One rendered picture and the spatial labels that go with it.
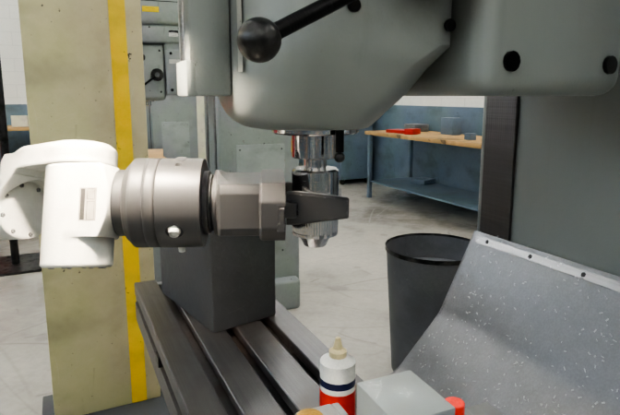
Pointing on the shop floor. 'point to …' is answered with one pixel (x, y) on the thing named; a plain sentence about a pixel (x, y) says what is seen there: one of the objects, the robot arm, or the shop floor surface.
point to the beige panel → (101, 36)
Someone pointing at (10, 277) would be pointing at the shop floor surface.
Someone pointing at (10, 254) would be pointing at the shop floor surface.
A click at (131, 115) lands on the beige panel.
